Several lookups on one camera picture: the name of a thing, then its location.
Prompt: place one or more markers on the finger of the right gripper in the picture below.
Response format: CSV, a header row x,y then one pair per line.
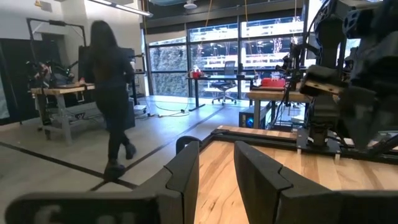
x,y
384,115
357,118

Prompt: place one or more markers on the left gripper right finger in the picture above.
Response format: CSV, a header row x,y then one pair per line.
x,y
280,205

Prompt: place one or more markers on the white box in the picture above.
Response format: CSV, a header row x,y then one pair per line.
x,y
140,109

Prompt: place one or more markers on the red box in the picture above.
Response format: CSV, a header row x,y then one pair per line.
x,y
273,82

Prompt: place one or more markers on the office chair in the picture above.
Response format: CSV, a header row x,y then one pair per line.
x,y
229,67

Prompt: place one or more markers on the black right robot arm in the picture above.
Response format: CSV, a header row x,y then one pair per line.
x,y
323,118

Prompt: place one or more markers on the small red object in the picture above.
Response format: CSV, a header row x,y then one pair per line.
x,y
196,74

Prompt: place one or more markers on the person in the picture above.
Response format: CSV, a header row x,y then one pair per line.
x,y
109,93

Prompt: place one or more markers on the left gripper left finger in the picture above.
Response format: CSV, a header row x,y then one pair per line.
x,y
174,199

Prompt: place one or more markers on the black computer tower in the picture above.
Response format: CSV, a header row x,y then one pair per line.
x,y
248,121

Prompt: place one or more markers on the black rig frame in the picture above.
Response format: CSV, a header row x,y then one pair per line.
x,y
56,22

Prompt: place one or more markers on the long ceiling light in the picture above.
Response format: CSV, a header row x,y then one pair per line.
x,y
124,8

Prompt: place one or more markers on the black desk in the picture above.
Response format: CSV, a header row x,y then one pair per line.
x,y
217,76

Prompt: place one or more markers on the white ceiling dome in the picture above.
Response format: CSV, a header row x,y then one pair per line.
x,y
190,4

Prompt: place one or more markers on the black background robot arm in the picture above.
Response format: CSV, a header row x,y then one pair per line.
x,y
46,73
292,68

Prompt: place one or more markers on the wooden table grey legs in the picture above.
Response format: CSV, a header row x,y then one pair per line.
x,y
62,90

